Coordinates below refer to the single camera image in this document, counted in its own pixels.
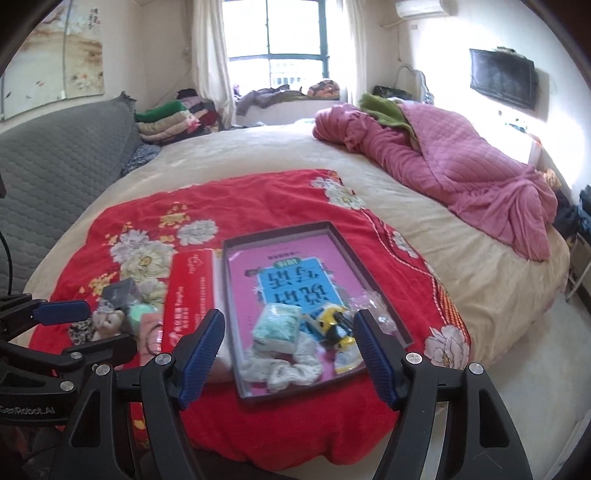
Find cream floral scrunchie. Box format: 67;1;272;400
239;332;324;393

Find teal tissue pack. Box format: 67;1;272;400
252;303;303;355

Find leopard print scrunchie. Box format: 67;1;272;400
68;319;95;346

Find small plush elephant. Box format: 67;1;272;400
91;299;127;341

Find red tissue box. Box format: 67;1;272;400
161;249;225;353

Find clear plastic bag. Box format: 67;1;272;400
349;291;398;335

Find red floral blanket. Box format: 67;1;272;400
38;170;471;470

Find dark blue small box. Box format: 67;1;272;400
102;278;143;311

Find mint green round object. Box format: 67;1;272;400
126;303;158;336

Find grey shallow box tray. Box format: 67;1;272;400
221;221;416;403

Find pink and blue book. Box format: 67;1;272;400
227;231;376;398

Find beige bed sheet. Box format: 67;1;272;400
24;124;570;365

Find grey quilted headboard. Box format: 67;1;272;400
1;94;141;293

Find pink quilted comforter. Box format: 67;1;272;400
312;102;557;262

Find dark clothes on stool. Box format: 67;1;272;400
553;185;591;243

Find stack of folded clothes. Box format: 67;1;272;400
134;88;223;146

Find green cloth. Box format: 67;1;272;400
359;93;419;149

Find clothes on window sill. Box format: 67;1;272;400
235;79;341;116

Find white curtain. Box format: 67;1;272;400
339;0;368;105
190;0;235;129

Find white right curtain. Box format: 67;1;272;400
339;0;368;105

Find window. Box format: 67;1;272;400
222;0;329;95

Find white air conditioner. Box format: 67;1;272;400
394;0;456;20

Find black cable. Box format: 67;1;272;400
0;230;14;296

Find wall painting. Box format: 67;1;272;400
1;1;105;120

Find wall mounted television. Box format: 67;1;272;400
470;49;539;110

